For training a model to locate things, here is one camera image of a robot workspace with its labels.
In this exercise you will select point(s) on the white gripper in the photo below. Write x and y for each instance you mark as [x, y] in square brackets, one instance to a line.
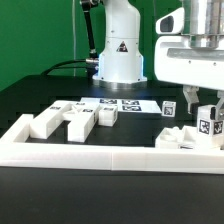
[176, 62]

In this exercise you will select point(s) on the white chair seat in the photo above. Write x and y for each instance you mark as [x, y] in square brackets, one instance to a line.
[188, 138]

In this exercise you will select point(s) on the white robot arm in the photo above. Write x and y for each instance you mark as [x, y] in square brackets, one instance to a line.
[121, 64]

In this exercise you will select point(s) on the white chair back part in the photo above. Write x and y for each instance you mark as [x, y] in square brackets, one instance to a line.
[82, 118]

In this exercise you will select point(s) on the white long chair part left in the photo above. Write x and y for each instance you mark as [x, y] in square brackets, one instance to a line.
[43, 125]

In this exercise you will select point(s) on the white U-shaped fence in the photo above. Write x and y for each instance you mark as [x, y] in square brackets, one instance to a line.
[16, 151]

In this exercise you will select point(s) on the white tag base sheet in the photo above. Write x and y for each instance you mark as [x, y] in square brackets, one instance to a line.
[127, 105]

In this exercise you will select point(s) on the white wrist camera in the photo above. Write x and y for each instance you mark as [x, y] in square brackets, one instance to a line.
[171, 23]

